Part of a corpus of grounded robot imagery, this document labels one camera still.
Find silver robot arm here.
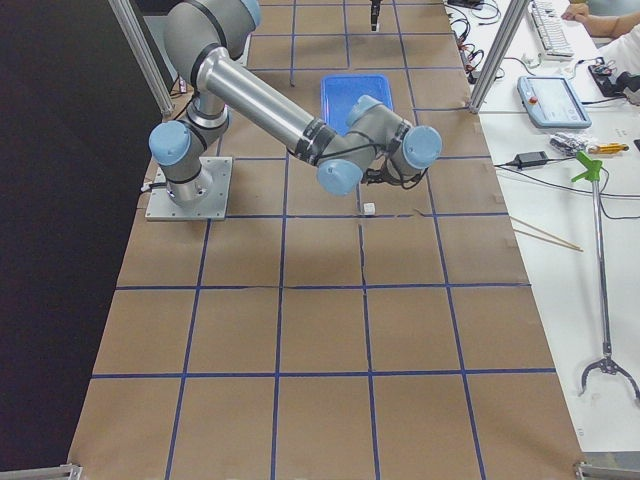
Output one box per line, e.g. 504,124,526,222
149,1,442,205

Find teach pendant tablet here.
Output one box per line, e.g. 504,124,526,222
517,76,592,129

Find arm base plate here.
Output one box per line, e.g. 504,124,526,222
145,156,233,221

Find blue plastic tray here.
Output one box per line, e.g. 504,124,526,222
320,74,394,135

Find white block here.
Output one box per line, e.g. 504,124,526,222
362,202,376,216

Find green-handled reacher grabber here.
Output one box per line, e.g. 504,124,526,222
571,151,639,405

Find white keyboard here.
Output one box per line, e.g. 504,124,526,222
528,1,574,61

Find black power adapter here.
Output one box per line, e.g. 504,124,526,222
514,151,549,169

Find person forearm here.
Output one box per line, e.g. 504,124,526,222
561,3,639,39

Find yellow tool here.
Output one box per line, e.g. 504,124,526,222
587,143,629,155

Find wooden chopstick pair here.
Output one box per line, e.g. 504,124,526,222
510,216,583,252

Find aluminium frame post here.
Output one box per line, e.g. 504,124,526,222
468,0,528,114

